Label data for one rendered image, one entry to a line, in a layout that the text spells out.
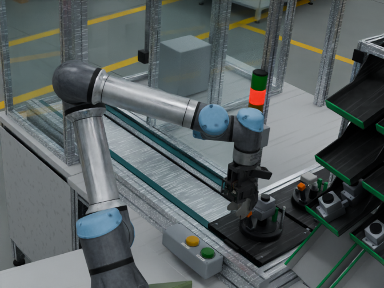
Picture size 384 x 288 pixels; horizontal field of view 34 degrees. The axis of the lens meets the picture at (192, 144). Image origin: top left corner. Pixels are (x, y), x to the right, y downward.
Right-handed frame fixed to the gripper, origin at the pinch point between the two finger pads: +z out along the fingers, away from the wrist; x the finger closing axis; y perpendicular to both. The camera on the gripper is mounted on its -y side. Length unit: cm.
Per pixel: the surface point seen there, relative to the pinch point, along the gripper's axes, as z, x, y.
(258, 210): 1.1, 0.1, -6.7
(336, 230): -14.3, 32.4, 0.3
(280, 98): 21, -77, -107
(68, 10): -42, -81, 10
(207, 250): 9.4, -1.9, 11.7
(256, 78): -33.6, -18.0, -19.0
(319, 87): 11, -62, -117
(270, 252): 9.6, 10.1, -3.0
